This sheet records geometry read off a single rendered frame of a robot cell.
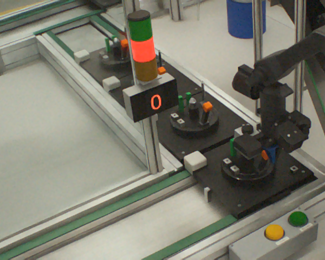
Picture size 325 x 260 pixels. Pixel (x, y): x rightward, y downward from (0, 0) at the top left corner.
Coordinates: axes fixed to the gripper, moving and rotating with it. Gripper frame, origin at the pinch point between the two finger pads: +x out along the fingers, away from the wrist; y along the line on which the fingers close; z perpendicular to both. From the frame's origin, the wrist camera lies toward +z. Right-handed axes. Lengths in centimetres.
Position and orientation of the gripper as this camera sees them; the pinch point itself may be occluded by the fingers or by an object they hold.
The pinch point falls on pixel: (273, 150)
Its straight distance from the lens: 135.0
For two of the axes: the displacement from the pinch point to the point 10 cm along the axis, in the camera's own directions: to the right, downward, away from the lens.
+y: 8.6, -3.7, 3.4
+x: 1.2, 8.1, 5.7
